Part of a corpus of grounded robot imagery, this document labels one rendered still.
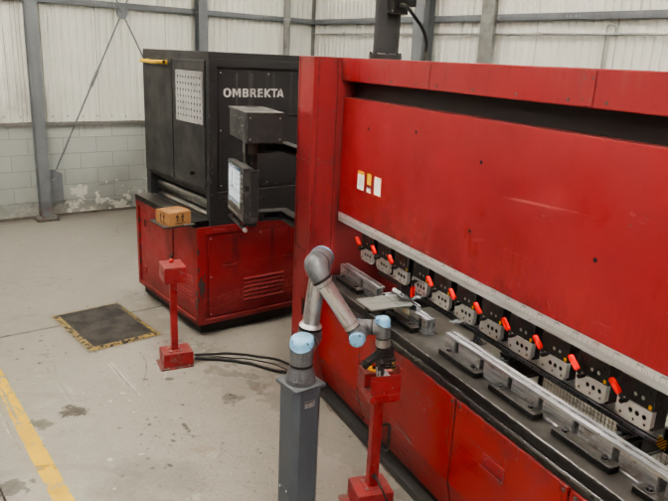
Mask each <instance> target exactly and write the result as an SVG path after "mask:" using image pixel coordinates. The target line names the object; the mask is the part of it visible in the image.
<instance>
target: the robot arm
mask: <svg viewBox="0 0 668 501"><path fill-rule="evenodd" d="M333 261H334V254H333V251H332V250H331V249H330V248H328V247H325V246H319V247H316V248H314V249H313V250H312V251H311V253H310V254H309V255H308V256H307V257H306V259H305V261H304V269H305V272H306V274H307V276H308V277H309V278H308V284H307V291H306V298H305V305H304V312H303V319H302V321H300V322H299V325H298V332H297V334H296V333H295V334H293V335H292V336H291V338H290V342H289V367H288V370H287V373H286V375H285V383H286V384H287V385H289V386H291V387H294V388H308V387H311V386H313V385H314V384H315V383H316V375H315V372H314V368H313V355H314V352H315V350H316V348H317V346H318V345H319V343H320V342H321V339H322V332H321V329H322V325H321V324H320V323H319V322H320V316H321V309H322V303H323V297H324V298H325V300H326V302H327V303H328V305H329V306H330V308H331V309H332V311H333V312H334V314H335V316H336V317H337V319H338V320H339V322H340V323H341V325H342V327H343V328H344V330H345V331H346V333H347V334H348V336H349V343H350V344H351V346H353V347H355V348H359V347H362V346H363V345H364V343H365V342H366V338H367V336H368V335H376V349H377V350H376V351H375V352H374V353H373V354H371V355H370V356H369V357H367V358H366V359H365V360H363V361H362V362H361V365H362V367H363V368H364V369H365V370H366V369H368V368H369V367H370V366H372V365H373V364H374V363H375V366H376V374H377V377H383V376H390V375H389V373H388V372H387V370H384V369H395V368H396V359H395V357H394V346H393V344H392V343H391V319H390V317H389V316H387V315H378V316H376V318H375V319H360V318H358V319H356V317H355V315H354V314H353V312H352V311H351V309H350V308H349V306H348V304H347V303H346V301H345V300H344V298H343V296H342V295H341V293H340V292H339V290H338V289H337V287H336V285H335V284H334V282H333V281H332V279H331V277H332V275H331V273H330V271H331V265H332V263H333ZM380 351H381V352H380ZM392 362H395V366H394V364H393V363H392ZM392 366H393V367H392Z"/></svg>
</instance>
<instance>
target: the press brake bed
mask: <svg viewBox="0 0 668 501"><path fill-rule="evenodd" d="M320 324H321V325H322V329H321V332H322V339H321V342H320V343H319V358H320V363H321V368H322V373H323V378H324V380H325V381H326V386H325V387H323V388H320V396H321V398H322V399H323V400H324V401H325V402H326V403H327V404H328V405H329V406H330V407H331V409H332V410H333V411H334V412H335V413H336V414H337V415H338V416H339V418H340V419H341V420H342V421H343V422H344V423H345V424H346V425H347V426H348V427H349V428H350V429H351V430H352V431H353V433H354V434H355V435H356V436H357V437H358V438H359V439H360V440H361V441H362V442H363V444H364V445H365V446H366V447H367V448H368V439H369V424H370V409H371V405H370V404H369V403H368V401H367V400H366V398H365V397H364V395H363V394H362V392H361V391H360V389H359V388H358V386H357V382H358V367H359V365H361V362H362V361H363V360H365V359H366V358H367V357H369V356H370V355H371V354H373V353H374V352H375V351H376V350H377V349H376V335H368V336H367V338H366V342H365V343H364V345H363V346H362V347H359V348H355V347H353V346H351V344H350V343H349V336H348V334H347V333H346V331H345V330H344V328H343V327H342V325H341V323H340V322H339V320H338V319H337V317H336V316H335V314H334V312H333V311H332V309H331V308H330V306H329V305H328V303H327V302H326V300H325V298H324V297H323V303H322V309H321V316H320ZM391 343H392V344H393V346H394V357H395V359H396V362H397V363H398V364H399V365H400V367H401V368H402V369H403V370H402V382H401V394H400V401H399V402H392V403H384V412H383V423H384V422H388V423H389V424H390V425H391V439H390V449H389V450H388V451H387V452H381V453H380V463H381V464H382V465H383V466H384V467H385V468H386V469H387V470H388V471H389V473H390V474H391V475H392V476H393V477H394V478H395V479H396V481H397V482H398V483H399V484H400V485H401V486H402V487H403V489H404V490H405V491H406V492H407V493H408V494H409V495H410V496H411V498H412V499H413V500H414V501H607V500H606V499H604V498H603V497H602V496H600V495H599V494H598V493H596V492H595V491H594V490H592V489H591V488H590V487H588V486H587V485H586V484H584V483H583V482H582V481H581V480H579V479H578V478H577V477H575V476H574V475H573V474H571V473H570V472H569V471H567V470H566V469H565V468H563V467H562V465H560V464H559V463H558V462H557V461H555V460H554V459H553V458H551V457H550V456H549V455H547V454H546V453H545V452H543V451H542V450H541V449H539V448H538V447H537V446H536V445H534V444H533V443H532V442H530V441H529V440H528V439H526V438H525V437H524V436H522V435H521V434H520V433H518V432H517V431H516V430H514V429H513V428H512V427H511V426H509V425H508V424H507V423H505V422H504V421H503V420H501V419H500V418H499V417H497V416H496V415H494V414H493V413H492V412H490V411H489V410H487V409H486V408H484V407H483V406H482V405H480V404H479V403H478V402H476V401H475V400H474V399H472V398H471V397H470V396H468V395H467V394H466V393H465V392H463V391H462V390H461V389H459V388H458V387H457V386H455V385H454V384H453V383H452V382H451V381H450V380H448V379H447V378H446V377H444V376H443V375H442V374H441V373H439V372H438V371H437V370H435V369H434V368H433V367H431V366H430V365H429V364H427V363H426V362H425V361H423V360H422V359H421V358H419V357H418V356H417V355H416V354H414V353H413V352H412V351H410V350H409V349H408V348H406V347H405V346H404V345H402V344H401V343H400V342H398V341H397V340H396V339H395V338H393V337H392V336H391ZM482 452H484V453H485V454H486V455H488V456H489V457H490V458H491V459H492V460H493V461H495V462H496V463H497V464H498V465H499V466H500V467H502V468H503V469H504V470H505V472H504V479H503V484H501V485H498V484H497V483H496V482H495V481H494V480H493V479H492V478H491V477H490V476H488V475H487V474H486V473H485V472H484V471H483V470H482V469H481V468H480V467H478V463H480V464H481V458H482Z"/></svg>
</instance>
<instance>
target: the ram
mask: <svg viewBox="0 0 668 501"><path fill-rule="evenodd" d="M358 170H360V171H363V172H365V177H364V191H362V190H360V189H357V184H358ZM368 174H371V175H372V178H371V186H370V185H367V177H368ZM375 176H376V177H379V178H382V184H381V198H380V197H378V196H375V195H374V180H375ZM367 187H369V188H371V194H370V193H367ZM339 212H341V213H343V214H345V215H347V216H349V217H351V218H353V219H355V220H357V221H359V222H361V223H363V224H365V225H367V226H369V227H371V228H373V229H375V230H377V231H379V232H381V233H383V234H384V235H386V236H388V237H390V238H392V239H394V240H396V241H398V242H400V243H402V244H404V245H406V246H408V247H410V248H412V249H414V250H416V251H419V252H421V253H423V254H425V255H427V256H429V257H431V258H433V259H435V260H437V261H439V262H441V263H443V264H445V265H447V266H449V267H451V268H453V269H455V270H457V271H459V272H461V273H463V274H465V275H467V276H469V277H471V278H473V279H475V280H477V281H479V282H481V283H483V284H484V285H486V286H488V287H490V288H492V289H494V290H496V291H498V292H500V293H502V294H504V295H506V296H508V297H510V298H512V299H514V300H516V301H518V302H520V303H522V304H524V305H526V306H528V307H530V308H532V309H534V310H536V311H538V312H540V313H542V314H544V315H546V316H548V317H550V318H552V319H554V320H556V321H558V322H560V323H562V324H564V325H566V326H568V327H570V328H572V329H574V330H576V331H578V332H580V333H582V334H584V335H585V336H586V337H588V338H590V339H592V340H594V341H596V342H598V343H600V344H602V345H604V346H606V347H608V348H610V349H612V350H614V351H616V352H618V353H620V354H622V355H624V356H626V357H628V358H630V359H632V360H634V361H636V362H638V363H640V364H642V365H644V366H646V367H648V368H650V369H652V370H654V371H656V372H658V373H660V374H662V375H664V376H666V377H668V146H665V145H659V144H652V143H646V142H639V141H633V140H627V139H620V138H614V137H607V136H601V135H594V134H588V133H582V132H575V131H569V130H562V129H557V128H550V127H544V126H538V125H531V124H525V123H518V122H512V121H506V120H499V119H493V118H486V117H480V116H473V115H467V114H461V113H454V112H448V111H441V110H435V109H428V108H422V107H416V106H409V105H403V104H396V103H390V102H384V101H377V100H371V99H364V98H358V97H344V108H343V129H342V150H341V171H340V192H339ZM338 220H339V221H340V222H342V223H344V224H346V225H348V226H350V227H352V228H354V229H355V230H357V231H359V232H361V233H363V234H365V235H367V236H369V237H370V238H372V239H374V240H376V241H378V242H380V243H382V244H384V245H386V246H387V247H389V248H391V249H393V250H395V251H398V252H400V253H401V254H403V255H405V256H407V257H409V258H411V259H413V260H415V261H416V262H418V263H420V264H422V265H424V266H426V267H428V268H430V269H431V270H433V271H435V272H437V273H439V274H441V275H443V276H445V277H447V278H448V279H450V280H452V281H454V282H456V283H458V284H460V285H462V286H463V287H465V288H467V289H469V290H471V291H473V292H475V293H477V294H478V295H480V296H482V297H484V298H486V299H488V300H490V301H492V302H493V303H495V304H497V305H499V306H501V307H503V308H505V309H507V310H508V311H510V312H512V313H514V314H516V315H518V316H520V317H522V318H524V319H525V320H527V321H529V322H531V323H533V324H535V325H537V326H539V327H540V328H542V329H544V330H546V331H548V332H550V333H552V334H554V335H555V336H557V337H559V338H561V339H563V340H565V341H567V342H569V343H570V344H572V345H574V346H576V347H578V348H580V349H582V350H584V351H586V352H587V353H589V354H591V355H593V356H595V357H597V358H599V359H600V360H601V361H603V362H605V363H607V364H609V365H611V366H613V367H615V368H616V369H618V370H620V371H622V372H624V373H626V374H628V375H630V376H631V377H633V378H635V379H637V380H639V381H641V382H643V383H645V384H647V385H648V386H650V387H652V388H654V389H656V390H658V391H660V392H662V393H663V394H665V395H667V396H668V387H666V386H665V385H663V384H661V383H659V382H657V381H655V380H653V379H651V378H649V377H647V376H645V375H643V374H641V373H640V372H638V371H636V370H634V369H632V368H630V367H628V366H626V365H624V364H622V363H620V362H618V361H616V360H614V359H613V358H611V357H609V356H607V355H605V354H603V353H601V352H599V351H597V350H595V349H593V348H592V347H590V346H589V345H587V344H585V343H583V342H581V341H579V340H577V339H575V338H573V337H571V336H569V335H567V334H565V333H564V332H562V331H560V330H558V329H556V328H554V327H552V326H550V325H548V324H546V323H544V322H542V321H540V320H538V319H537V318H535V317H533V316H531V315H529V314H527V313H525V312H523V311H521V310H519V309H517V308H515V307H513V306H512V305H510V304H508V303H506V302H504V301H502V300H500V299H498V298H496V297H494V296H492V295H490V294H488V293H486V292H485V291H483V290H481V289H479V288H477V287H475V286H473V285H471V284H469V283H467V282H465V281H463V280H461V279H460V278H458V277H456V276H454V275H452V274H450V273H448V272H446V271H444V270H442V269H440V268H438V267H436V266H435V265H433V264H431V263H429V262H427V261H425V260H423V259H421V258H419V257H417V256H415V255H413V254H411V253H409V252H408V251H406V250H403V249H401V248H399V247H397V246H395V245H393V244H391V243H389V242H387V241H385V240H384V239H382V238H380V237H378V236H376V235H374V234H372V233H370V232H368V231H366V230H364V229H362V228H360V227H358V226H357V225H355V224H353V223H351V222H349V221H347V220H345V219H343V218H341V217H339V216H338Z"/></svg>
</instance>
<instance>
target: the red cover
mask: <svg viewBox="0 0 668 501"><path fill-rule="evenodd" d="M342 81H347V82H356V83H365V84H382V85H390V86H399V87H408V88H417V89H426V90H435V91H444V92H453V93H462V94H471V95H480V96H489V97H498V98H507V99H516V100H525V101H533V102H542V103H551V104H560V105H569V106H578V107H587V108H595V109H604V110H613V111H622V112H631V113H640V114H648V115H657V116H666V117H668V72H660V71H638V70H614V69H591V68H568V67H545V66H521V65H498V64H475V63H452V62H429V61H406V60H383V59H359V58H343V71H342Z"/></svg>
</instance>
